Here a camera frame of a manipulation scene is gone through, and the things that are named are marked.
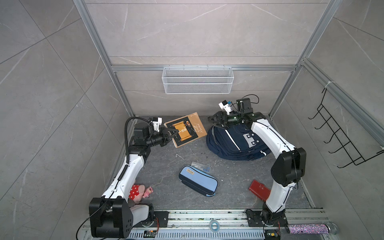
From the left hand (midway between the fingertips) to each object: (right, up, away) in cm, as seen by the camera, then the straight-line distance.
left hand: (178, 129), depth 74 cm
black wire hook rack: (+75, -11, -13) cm, 77 cm away
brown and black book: (+6, +1, +5) cm, 8 cm away
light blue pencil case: (+10, -29, +8) cm, 32 cm away
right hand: (+17, +4, +6) cm, 19 cm away
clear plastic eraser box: (+13, -24, +16) cm, 32 cm away
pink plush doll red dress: (-22, -33, +3) cm, 40 cm away
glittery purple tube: (+72, -46, -6) cm, 85 cm away
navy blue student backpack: (+37, -9, +21) cm, 44 cm away
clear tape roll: (+20, -47, -3) cm, 51 cm away
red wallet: (+45, -35, +8) cm, 57 cm away
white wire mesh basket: (+10, +33, +26) cm, 44 cm away
